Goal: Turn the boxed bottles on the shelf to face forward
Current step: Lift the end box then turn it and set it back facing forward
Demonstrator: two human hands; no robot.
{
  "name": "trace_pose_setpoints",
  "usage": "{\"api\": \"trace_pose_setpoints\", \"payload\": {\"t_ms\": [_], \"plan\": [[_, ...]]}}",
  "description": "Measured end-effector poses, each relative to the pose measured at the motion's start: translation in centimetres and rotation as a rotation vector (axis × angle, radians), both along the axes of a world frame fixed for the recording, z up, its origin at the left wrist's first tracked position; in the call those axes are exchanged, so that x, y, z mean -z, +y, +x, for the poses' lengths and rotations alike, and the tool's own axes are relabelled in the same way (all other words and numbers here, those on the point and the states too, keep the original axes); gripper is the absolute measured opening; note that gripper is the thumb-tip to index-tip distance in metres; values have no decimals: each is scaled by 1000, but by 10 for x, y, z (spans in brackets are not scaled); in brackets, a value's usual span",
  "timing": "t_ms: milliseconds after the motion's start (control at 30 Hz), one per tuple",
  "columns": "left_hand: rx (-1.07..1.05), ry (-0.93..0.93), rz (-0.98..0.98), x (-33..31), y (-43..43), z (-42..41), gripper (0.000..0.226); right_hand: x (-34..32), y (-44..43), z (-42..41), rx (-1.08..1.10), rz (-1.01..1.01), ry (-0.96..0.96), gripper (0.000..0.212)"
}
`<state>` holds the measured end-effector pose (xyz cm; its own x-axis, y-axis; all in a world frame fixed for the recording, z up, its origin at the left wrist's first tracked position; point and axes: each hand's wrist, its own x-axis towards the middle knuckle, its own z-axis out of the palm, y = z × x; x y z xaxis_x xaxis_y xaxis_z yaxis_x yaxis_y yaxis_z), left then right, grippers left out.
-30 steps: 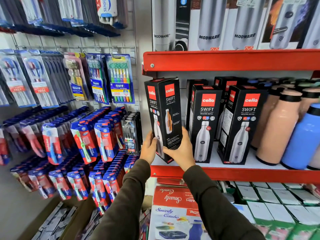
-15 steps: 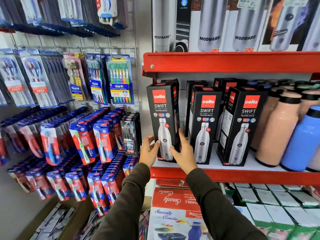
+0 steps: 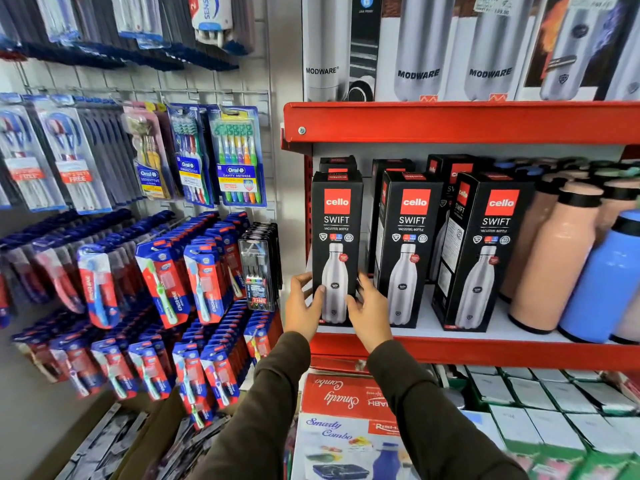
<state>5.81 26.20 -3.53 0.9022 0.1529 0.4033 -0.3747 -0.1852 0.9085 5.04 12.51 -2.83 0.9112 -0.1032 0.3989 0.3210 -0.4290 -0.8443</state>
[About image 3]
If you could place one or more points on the person's right hand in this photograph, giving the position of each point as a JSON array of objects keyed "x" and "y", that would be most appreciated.
[{"x": 372, "y": 322}]

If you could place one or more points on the person's left hand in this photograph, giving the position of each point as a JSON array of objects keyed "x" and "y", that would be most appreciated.
[{"x": 300, "y": 314}]

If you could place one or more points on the person's left thumb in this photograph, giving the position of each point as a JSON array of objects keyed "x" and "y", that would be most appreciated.
[{"x": 319, "y": 298}]

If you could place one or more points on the person's right thumb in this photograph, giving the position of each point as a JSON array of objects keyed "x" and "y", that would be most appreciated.
[{"x": 353, "y": 305}]

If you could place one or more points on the black steel bottle box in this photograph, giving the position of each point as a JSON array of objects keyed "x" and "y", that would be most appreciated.
[
  {"x": 410, "y": 244},
  {"x": 387, "y": 165},
  {"x": 337, "y": 234},
  {"x": 447, "y": 167},
  {"x": 480, "y": 254},
  {"x": 338, "y": 163}
]

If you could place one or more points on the person's right forearm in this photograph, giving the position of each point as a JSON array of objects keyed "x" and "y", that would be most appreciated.
[{"x": 430, "y": 424}]

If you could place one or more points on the person's left forearm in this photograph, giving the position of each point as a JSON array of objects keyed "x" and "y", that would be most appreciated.
[{"x": 260, "y": 409}]

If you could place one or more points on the row of black toothbrush packs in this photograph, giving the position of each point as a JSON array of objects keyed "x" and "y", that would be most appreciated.
[{"x": 260, "y": 267}]

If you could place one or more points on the red shelf upright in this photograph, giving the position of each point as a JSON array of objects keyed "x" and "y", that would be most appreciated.
[{"x": 308, "y": 204}]

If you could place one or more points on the red white combo set box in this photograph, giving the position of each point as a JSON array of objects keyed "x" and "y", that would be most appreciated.
[{"x": 345, "y": 424}]

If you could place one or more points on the red metal shelf board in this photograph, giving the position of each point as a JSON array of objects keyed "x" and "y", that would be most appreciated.
[
  {"x": 450, "y": 122},
  {"x": 475, "y": 350}
]

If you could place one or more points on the yellow-topped colourful toothbrush pack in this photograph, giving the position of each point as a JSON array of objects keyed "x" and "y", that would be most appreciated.
[{"x": 239, "y": 157}]

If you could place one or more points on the rows of red blue toothbrush packs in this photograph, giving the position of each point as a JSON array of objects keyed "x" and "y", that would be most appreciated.
[{"x": 150, "y": 304}]

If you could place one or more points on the blue multi toothbrush pack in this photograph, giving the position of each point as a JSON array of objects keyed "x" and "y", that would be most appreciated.
[{"x": 192, "y": 154}]

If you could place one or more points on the peach bottle with black collar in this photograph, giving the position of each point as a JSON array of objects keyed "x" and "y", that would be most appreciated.
[
  {"x": 530, "y": 224},
  {"x": 617, "y": 199},
  {"x": 629, "y": 324},
  {"x": 555, "y": 264}
]

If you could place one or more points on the stack of white green boxes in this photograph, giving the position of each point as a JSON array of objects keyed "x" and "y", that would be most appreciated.
[{"x": 540, "y": 414}]

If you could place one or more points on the pink yellow toothbrush pack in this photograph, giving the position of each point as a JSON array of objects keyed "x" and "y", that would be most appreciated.
[{"x": 147, "y": 154}]

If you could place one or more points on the pile of dark flat packs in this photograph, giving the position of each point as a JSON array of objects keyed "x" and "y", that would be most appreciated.
[{"x": 130, "y": 444}]

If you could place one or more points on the blue bottle with black collar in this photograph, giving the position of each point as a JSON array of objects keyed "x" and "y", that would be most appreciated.
[{"x": 600, "y": 284}]

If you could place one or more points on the row of coloured bottles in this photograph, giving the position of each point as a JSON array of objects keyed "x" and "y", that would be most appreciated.
[{"x": 565, "y": 167}]

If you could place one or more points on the white and black flask box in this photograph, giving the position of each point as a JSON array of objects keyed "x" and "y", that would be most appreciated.
[{"x": 330, "y": 44}]

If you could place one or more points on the row of dark-backed toothbrush packs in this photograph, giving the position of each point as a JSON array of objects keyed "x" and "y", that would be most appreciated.
[{"x": 112, "y": 149}]

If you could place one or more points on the white steel flask box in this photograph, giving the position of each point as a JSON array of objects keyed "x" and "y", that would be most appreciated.
[
  {"x": 490, "y": 49},
  {"x": 420, "y": 49}
]

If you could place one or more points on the blue twin toothbrush pack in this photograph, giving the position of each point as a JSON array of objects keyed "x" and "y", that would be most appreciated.
[
  {"x": 70, "y": 154},
  {"x": 25, "y": 154}
]

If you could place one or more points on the white red toothbrush pack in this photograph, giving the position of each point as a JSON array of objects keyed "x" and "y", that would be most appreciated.
[{"x": 212, "y": 17}]

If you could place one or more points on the white price tag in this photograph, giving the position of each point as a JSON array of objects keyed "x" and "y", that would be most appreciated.
[{"x": 493, "y": 3}]

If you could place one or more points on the flask box with flame print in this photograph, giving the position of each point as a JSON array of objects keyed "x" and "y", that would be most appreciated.
[{"x": 580, "y": 49}]

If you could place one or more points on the row of hanging dark toothbrush packs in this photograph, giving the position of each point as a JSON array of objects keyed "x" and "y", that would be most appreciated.
[{"x": 90, "y": 29}]

